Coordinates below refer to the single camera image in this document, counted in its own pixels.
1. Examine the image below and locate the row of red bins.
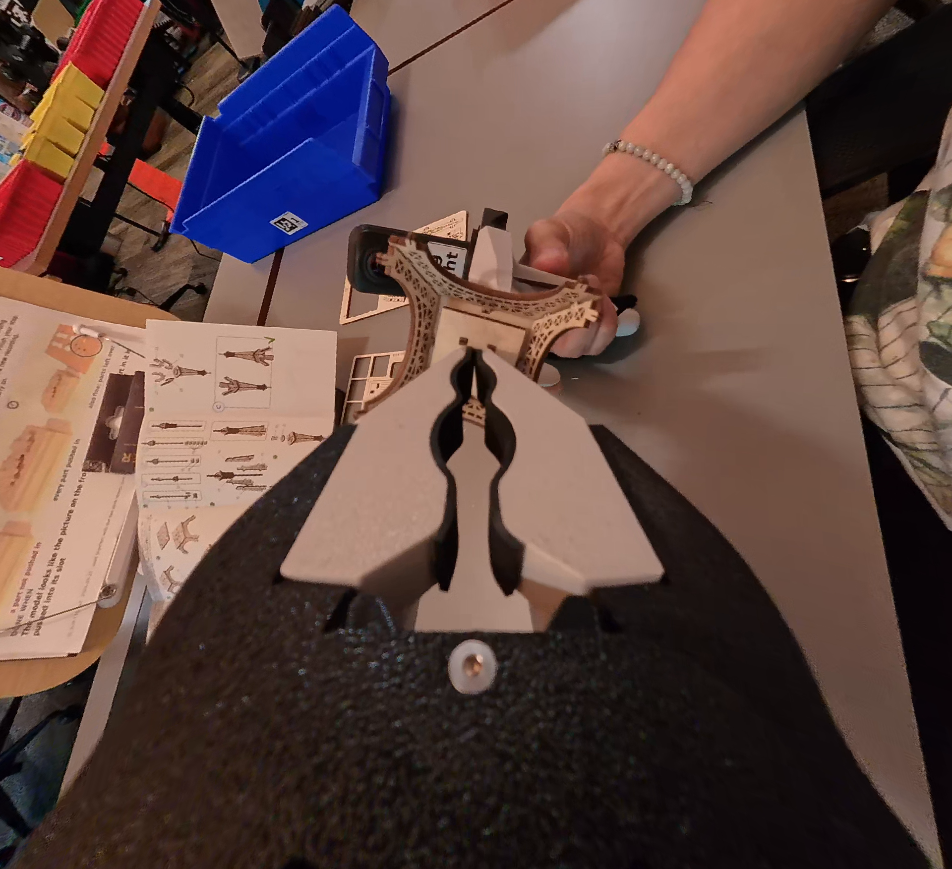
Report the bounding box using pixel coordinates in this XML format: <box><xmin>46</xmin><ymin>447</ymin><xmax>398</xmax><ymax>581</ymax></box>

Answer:
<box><xmin>56</xmin><ymin>0</ymin><xmax>146</xmax><ymax>89</ymax></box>
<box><xmin>0</xmin><ymin>159</ymin><xmax>64</xmax><ymax>268</ymax></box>

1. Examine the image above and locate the laminated instruction sheet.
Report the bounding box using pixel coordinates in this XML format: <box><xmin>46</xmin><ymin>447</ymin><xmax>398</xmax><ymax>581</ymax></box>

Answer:
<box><xmin>0</xmin><ymin>296</ymin><xmax>150</xmax><ymax>662</ymax></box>

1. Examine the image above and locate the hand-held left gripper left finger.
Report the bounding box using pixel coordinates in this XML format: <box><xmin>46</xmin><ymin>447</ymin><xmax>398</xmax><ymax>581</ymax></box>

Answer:
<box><xmin>279</xmin><ymin>347</ymin><xmax>477</xmax><ymax>631</ymax></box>

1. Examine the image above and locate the row of yellow bins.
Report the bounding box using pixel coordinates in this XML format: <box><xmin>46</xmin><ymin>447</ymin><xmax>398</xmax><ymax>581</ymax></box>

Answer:
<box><xmin>11</xmin><ymin>62</ymin><xmax>105</xmax><ymax>178</ymax></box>

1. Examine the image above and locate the wooden puzzle sheet with frames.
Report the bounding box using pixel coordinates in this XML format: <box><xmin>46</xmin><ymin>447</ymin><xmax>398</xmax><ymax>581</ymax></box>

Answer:
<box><xmin>338</xmin><ymin>352</ymin><xmax>410</xmax><ymax>424</ymax></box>

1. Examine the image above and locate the folded assembly instruction leaflet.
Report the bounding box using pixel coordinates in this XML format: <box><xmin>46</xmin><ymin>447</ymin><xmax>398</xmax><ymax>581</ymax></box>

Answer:
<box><xmin>134</xmin><ymin>319</ymin><xmax>338</xmax><ymax>602</ymax></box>

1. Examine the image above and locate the person's right hand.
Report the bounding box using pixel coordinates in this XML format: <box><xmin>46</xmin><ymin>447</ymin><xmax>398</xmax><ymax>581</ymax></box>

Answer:
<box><xmin>523</xmin><ymin>213</ymin><xmax>630</xmax><ymax>362</ymax></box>

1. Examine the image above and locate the white panel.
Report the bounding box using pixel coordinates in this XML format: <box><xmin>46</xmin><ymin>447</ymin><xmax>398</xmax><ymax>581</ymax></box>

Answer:
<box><xmin>195</xmin><ymin>0</ymin><xmax>265</xmax><ymax>59</ymax></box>

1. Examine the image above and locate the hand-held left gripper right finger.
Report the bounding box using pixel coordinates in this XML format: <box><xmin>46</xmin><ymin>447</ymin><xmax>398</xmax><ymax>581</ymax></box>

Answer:
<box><xmin>476</xmin><ymin>350</ymin><xmax>665</xmax><ymax>631</ymax></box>

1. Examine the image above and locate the white pearl bracelet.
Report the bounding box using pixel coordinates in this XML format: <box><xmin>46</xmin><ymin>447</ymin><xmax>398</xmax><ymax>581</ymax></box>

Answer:
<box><xmin>602</xmin><ymin>138</ymin><xmax>694</xmax><ymax>207</ymax></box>

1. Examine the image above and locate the dark product card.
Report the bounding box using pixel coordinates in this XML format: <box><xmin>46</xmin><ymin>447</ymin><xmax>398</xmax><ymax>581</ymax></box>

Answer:
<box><xmin>83</xmin><ymin>371</ymin><xmax>146</xmax><ymax>476</ymax></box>

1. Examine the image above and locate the wooden tower model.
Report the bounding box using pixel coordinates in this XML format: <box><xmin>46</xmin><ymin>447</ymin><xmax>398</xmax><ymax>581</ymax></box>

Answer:
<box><xmin>357</xmin><ymin>230</ymin><xmax>605</xmax><ymax>431</ymax></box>

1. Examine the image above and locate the grey desk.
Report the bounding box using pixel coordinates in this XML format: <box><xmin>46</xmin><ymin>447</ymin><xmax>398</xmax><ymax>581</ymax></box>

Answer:
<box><xmin>59</xmin><ymin>0</ymin><xmax>940</xmax><ymax>869</ymax></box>

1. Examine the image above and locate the wooden shelf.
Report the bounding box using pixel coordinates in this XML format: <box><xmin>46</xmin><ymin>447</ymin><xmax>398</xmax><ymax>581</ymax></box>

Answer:
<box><xmin>30</xmin><ymin>0</ymin><xmax>161</xmax><ymax>275</ymax></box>

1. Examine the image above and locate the person's patterned top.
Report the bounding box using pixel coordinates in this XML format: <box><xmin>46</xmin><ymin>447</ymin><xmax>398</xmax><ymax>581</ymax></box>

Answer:
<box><xmin>844</xmin><ymin>133</ymin><xmax>952</xmax><ymax>528</ymax></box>

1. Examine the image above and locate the blue plastic bin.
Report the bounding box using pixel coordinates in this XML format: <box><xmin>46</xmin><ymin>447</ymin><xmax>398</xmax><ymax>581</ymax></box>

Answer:
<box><xmin>170</xmin><ymin>4</ymin><xmax>393</xmax><ymax>264</ymax></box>

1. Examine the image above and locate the triangular wooden puzzle sheet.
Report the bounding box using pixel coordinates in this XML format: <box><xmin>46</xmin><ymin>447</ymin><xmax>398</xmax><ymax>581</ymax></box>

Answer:
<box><xmin>340</xmin><ymin>209</ymin><xmax>473</xmax><ymax>326</ymax></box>

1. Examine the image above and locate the person's right forearm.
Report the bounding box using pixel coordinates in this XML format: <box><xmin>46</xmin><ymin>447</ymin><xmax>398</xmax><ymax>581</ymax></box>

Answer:
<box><xmin>595</xmin><ymin>0</ymin><xmax>923</xmax><ymax>231</ymax></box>

